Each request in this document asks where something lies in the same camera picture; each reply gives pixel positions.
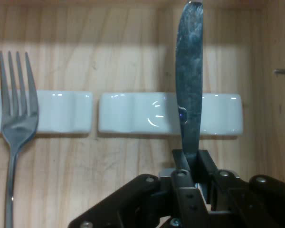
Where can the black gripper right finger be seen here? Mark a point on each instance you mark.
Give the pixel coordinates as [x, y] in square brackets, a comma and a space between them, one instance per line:
[251, 204]

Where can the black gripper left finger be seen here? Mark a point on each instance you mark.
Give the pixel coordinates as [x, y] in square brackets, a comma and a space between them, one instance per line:
[156, 204]

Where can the silver table knife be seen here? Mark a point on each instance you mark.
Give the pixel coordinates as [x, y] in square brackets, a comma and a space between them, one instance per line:
[190, 71]

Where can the white ceramic cutlery rest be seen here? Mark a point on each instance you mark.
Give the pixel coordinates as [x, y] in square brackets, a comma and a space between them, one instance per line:
[133, 114]
[61, 111]

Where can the light wooden drawer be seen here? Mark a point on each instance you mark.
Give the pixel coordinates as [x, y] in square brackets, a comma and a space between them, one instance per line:
[109, 59]

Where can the silver fork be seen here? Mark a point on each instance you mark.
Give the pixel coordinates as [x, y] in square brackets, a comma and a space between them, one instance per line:
[19, 128]

